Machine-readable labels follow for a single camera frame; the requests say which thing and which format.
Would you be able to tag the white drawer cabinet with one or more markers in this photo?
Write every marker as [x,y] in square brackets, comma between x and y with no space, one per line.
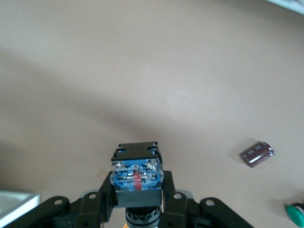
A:
[14,204]

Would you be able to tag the yellow push button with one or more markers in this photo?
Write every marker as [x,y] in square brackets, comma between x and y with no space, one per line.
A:
[136,175]

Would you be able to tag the maroon cylindrical capacitor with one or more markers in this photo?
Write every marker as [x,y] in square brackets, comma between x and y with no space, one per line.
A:
[257,154]

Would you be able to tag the green push button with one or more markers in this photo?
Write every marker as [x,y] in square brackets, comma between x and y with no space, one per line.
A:
[295,213]

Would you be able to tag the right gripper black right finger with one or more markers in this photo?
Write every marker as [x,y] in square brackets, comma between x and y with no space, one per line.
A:
[178,209]

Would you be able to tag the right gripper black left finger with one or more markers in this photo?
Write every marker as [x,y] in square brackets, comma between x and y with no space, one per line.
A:
[99,206]

